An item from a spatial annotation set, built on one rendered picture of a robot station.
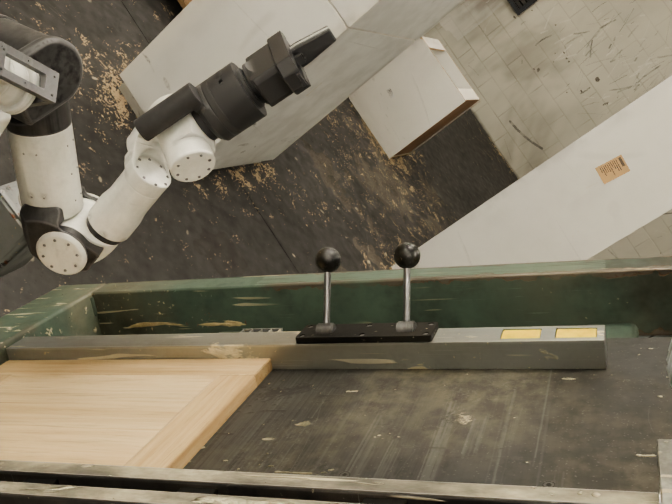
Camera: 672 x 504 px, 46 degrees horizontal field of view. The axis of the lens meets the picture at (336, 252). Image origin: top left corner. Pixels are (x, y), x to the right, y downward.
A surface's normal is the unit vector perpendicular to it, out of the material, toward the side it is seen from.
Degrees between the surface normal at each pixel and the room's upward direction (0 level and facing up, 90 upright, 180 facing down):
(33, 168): 90
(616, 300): 90
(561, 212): 90
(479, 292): 90
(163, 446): 60
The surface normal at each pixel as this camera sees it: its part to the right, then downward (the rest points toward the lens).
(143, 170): 0.64, -0.60
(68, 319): 0.93, -0.05
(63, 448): -0.15, -0.95
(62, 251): -0.10, 0.55
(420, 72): -0.41, 0.18
